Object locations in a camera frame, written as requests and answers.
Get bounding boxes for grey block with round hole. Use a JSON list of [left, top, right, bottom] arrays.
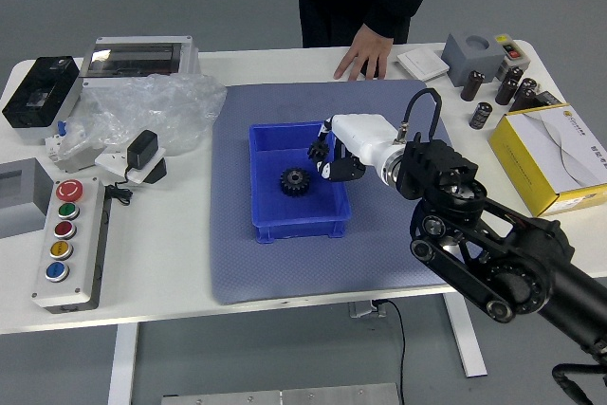
[[442, 31, 505, 87]]

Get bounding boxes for black ribbed cable hose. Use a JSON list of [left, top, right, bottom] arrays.
[[551, 363, 597, 405]]

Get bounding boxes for white table leg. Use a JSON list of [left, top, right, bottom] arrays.
[[443, 291, 488, 378], [107, 323, 139, 405]]

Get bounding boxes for grey-blue table mat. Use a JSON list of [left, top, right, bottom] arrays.
[[210, 78, 492, 305]]

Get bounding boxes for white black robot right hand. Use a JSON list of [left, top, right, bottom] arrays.
[[306, 113, 403, 183]]

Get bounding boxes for grey under-table control box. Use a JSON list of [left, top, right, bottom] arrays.
[[349, 300, 388, 320]]

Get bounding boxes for black-lid grey enclosure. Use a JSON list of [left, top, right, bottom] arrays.
[[1, 55, 84, 145]]

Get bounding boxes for small black gear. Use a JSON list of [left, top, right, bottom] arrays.
[[306, 138, 331, 163]]

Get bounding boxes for silver metal plate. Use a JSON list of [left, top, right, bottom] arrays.
[[160, 382, 402, 405]]

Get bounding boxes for big black gear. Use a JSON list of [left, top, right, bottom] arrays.
[[278, 166, 312, 198]]

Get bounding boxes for grey clear-lid distribution box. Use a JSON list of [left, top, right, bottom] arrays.
[[78, 35, 201, 88]]

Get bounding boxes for clear plastic bag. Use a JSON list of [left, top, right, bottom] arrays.
[[59, 72, 228, 158]]

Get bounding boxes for black cable under table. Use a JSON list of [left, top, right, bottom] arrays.
[[372, 299, 408, 405]]

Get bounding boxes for white circuit breaker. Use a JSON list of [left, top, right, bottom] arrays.
[[45, 120, 103, 174]]

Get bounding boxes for grey window enclosure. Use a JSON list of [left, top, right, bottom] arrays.
[[0, 156, 54, 240]]

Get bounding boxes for black cylindrical capacitor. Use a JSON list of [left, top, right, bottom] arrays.
[[510, 87, 536, 112], [494, 78, 519, 106], [470, 101, 493, 130], [460, 69, 486, 101], [516, 76, 539, 98], [502, 65, 525, 89]]

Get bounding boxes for flat black device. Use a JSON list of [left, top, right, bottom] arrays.
[[535, 90, 568, 107]]

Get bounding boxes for white socket block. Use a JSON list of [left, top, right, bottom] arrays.
[[94, 146, 168, 185]]

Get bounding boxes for grey two-button switch box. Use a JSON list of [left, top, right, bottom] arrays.
[[492, 33, 530, 82]]

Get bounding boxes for black power adapter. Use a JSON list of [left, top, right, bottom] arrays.
[[125, 129, 160, 172]]

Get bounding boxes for grey five-button control station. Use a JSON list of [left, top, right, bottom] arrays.
[[30, 176, 113, 315]]

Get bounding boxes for blue plastic box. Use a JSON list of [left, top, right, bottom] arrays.
[[248, 120, 353, 246]]

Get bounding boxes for black adapter cord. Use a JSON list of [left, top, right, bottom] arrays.
[[102, 165, 137, 207]]

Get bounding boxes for white wall switch plate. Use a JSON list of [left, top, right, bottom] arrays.
[[395, 47, 451, 82]]

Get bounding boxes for person's left hand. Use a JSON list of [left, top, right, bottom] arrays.
[[333, 23, 395, 82]]

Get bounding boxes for yellow white cardboard box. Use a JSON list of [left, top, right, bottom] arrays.
[[487, 102, 607, 218]]

